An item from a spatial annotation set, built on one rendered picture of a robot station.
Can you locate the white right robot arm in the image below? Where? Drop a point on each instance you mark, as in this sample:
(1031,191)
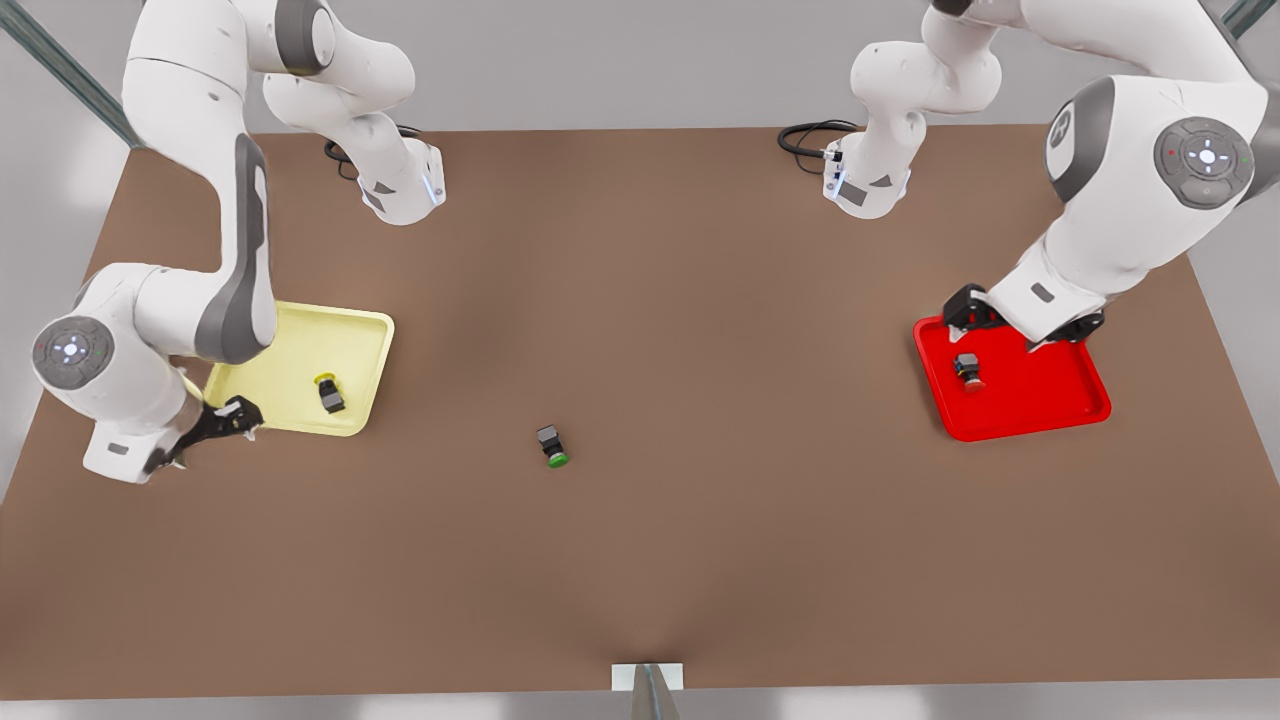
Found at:
(180,120)

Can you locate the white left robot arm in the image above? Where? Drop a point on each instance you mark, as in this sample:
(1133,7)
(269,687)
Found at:
(1140,190)

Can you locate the red tray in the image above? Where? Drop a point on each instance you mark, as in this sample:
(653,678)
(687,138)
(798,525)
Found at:
(1010,385)

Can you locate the pale yellow tray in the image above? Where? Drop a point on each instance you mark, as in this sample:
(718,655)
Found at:
(305,370)

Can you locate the red-capped switch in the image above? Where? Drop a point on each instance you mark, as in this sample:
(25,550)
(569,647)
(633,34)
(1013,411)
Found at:
(967,370)

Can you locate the yellow-capped switch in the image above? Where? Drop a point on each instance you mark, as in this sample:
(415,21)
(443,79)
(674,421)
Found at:
(330,394)

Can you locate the green-capped switch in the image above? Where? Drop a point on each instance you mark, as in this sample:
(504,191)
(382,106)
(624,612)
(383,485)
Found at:
(552,446)

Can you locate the silver frame post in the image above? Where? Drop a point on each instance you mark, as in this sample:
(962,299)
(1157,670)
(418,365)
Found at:
(1250,14)
(650,692)
(70,70)

